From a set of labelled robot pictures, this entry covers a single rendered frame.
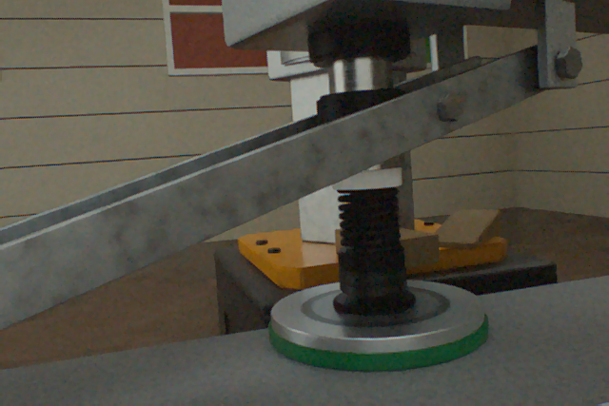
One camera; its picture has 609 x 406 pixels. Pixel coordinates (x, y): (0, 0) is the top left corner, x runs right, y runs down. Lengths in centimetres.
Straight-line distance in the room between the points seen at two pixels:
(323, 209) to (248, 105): 545
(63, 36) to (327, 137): 621
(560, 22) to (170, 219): 45
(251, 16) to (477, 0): 21
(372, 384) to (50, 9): 637
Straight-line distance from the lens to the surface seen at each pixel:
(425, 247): 101
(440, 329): 52
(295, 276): 105
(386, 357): 51
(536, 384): 50
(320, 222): 128
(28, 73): 661
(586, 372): 53
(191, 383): 52
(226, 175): 44
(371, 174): 55
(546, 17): 66
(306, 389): 48
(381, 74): 56
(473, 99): 60
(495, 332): 61
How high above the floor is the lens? 100
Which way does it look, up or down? 4 degrees down
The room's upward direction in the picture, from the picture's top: 4 degrees counter-clockwise
